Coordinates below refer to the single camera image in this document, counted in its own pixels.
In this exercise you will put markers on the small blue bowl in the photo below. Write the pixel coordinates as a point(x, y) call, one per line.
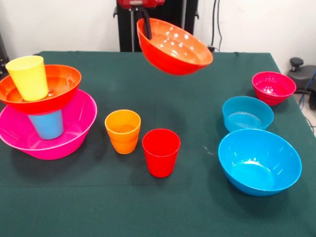
point(247, 108)

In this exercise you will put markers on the large pink bowl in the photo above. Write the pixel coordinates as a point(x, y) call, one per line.
point(79, 126)

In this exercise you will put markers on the orange-red bowl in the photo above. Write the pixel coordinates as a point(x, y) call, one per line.
point(172, 61)
point(66, 84)

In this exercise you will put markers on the yellow cup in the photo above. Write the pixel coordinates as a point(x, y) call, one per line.
point(30, 81)

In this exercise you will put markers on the blue cup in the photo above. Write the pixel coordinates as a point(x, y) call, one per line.
point(48, 126)

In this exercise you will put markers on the red cup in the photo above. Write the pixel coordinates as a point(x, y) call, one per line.
point(160, 158)

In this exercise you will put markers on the small magenta bowl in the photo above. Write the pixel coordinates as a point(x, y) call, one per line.
point(271, 95)

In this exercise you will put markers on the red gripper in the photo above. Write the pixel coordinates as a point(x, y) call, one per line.
point(140, 3)

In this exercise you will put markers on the orange cup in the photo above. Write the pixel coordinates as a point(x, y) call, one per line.
point(124, 148)
point(122, 123)

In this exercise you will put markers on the dark green tablecloth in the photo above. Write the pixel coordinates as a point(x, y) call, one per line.
point(158, 209)

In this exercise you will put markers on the large blue bowl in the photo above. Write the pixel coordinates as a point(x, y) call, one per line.
point(259, 160)

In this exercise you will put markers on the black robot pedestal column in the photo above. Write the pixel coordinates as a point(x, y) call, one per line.
point(126, 29)

